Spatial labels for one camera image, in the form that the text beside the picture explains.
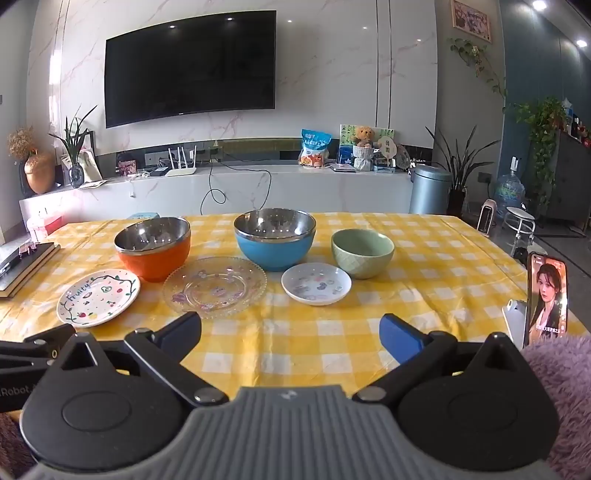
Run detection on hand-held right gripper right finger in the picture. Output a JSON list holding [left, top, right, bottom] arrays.
[[352, 314, 532, 409]]

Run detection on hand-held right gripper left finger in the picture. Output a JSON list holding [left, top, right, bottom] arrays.
[[48, 312, 229, 408]]

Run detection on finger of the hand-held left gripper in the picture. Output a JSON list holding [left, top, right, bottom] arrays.
[[0, 323, 77, 370]]

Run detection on clear glass patterned plate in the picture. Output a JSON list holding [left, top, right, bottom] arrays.
[[163, 257, 269, 319]]

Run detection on orange steel-lined bowl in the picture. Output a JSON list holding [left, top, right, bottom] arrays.
[[114, 216, 192, 283]]

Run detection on green ceramic bowl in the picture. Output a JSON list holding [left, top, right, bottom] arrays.
[[331, 229, 395, 280]]

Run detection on white fruit-patterned plate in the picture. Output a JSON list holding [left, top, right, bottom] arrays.
[[56, 270, 140, 328]]

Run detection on small white patterned plate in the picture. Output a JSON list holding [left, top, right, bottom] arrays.
[[281, 262, 352, 306]]

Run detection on blue steel-lined bowl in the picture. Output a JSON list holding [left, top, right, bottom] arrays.
[[233, 209, 317, 272]]

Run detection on black notebook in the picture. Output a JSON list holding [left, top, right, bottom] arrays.
[[0, 242, 62, 298]]

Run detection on yellow checked tablecloth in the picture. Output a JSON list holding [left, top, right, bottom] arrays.
[[0, 212, 580, 407]]

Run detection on silver phone stand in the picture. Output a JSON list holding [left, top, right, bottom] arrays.
[[502, 298, 529, 344]]

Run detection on red tissue box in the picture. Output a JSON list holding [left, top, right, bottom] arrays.
[[26, 213, 63, 243]]

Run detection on small pink heater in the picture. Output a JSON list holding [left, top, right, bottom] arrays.
[[479, 199, 498, 236]]

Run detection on grey metal trash can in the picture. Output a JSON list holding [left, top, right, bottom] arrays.
[[409, 165, 453, 215]]

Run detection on smartphone with lit screen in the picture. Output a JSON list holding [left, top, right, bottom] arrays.
[[526, 252, 568, 350]]

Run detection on white wifi router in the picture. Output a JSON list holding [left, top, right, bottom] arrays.
[[165, 145, 198, 177]]

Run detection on white round stool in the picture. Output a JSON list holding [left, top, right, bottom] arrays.
[[502, 207, 536, 241]]

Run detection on potted snake plant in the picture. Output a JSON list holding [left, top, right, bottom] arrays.
[[426, 124, 502, 217]]

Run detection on purple fluffy blanket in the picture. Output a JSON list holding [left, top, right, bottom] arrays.
[[521, 336, 591, 480]]

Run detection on golden round vase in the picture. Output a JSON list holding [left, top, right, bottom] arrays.
[[24, 150, 56, 195]]

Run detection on white marble tv console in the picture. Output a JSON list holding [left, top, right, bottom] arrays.
[[18, 164, 416, 232]]

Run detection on blue glass vase with plant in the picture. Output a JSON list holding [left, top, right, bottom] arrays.
[[48, 105, 99, 189]]

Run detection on white tote bag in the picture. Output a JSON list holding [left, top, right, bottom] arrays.
[[60, 148, 103, 184]]

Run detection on wooden sign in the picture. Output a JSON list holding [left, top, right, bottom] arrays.
[[376, 129, 397, 167]]

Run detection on green picture board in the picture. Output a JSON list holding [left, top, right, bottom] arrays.
[[338, 124, 384, 164]]

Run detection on brown teddy bear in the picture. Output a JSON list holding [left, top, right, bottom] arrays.
[[349, 126, 376, 148]]

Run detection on blue snack bag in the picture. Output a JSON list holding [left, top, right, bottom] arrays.
[[298, 129, 333, 168]]

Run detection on dried flower bunch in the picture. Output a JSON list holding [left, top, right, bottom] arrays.
[[7, 127, 38, 162]]

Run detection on dark side cabinet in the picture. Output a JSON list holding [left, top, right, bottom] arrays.
[[547, 129, 591, 232]]

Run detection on green pothos plant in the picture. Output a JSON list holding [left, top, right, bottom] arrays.
[[510, 97, 571, 217]]

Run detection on hanging vine plant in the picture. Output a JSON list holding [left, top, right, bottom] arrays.
[[448, 38, 509, 112]]

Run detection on black cable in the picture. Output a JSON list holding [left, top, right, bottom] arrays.
[[199, 161, 273, 215]]

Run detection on wall-mounted black television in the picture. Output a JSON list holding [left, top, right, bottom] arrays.
[[104, 10, 277, 129]]

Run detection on framed wall picture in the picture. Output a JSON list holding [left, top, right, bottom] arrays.
[[450, 0, 492, 44]]

